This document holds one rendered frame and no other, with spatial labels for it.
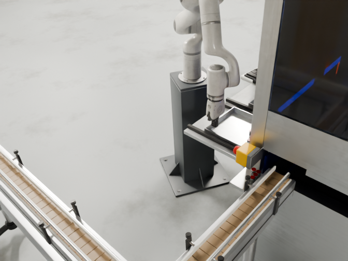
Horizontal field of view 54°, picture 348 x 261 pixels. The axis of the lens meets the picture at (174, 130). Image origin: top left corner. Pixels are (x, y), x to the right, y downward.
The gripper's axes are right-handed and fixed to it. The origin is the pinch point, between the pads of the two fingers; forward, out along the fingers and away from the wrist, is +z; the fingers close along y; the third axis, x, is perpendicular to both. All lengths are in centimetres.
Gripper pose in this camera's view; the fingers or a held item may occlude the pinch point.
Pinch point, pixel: (214, 122)
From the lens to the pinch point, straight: 179.1
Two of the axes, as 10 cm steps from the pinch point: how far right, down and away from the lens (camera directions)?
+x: -7.3, -3.8, 5.7
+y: 6.8, -4.6, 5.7
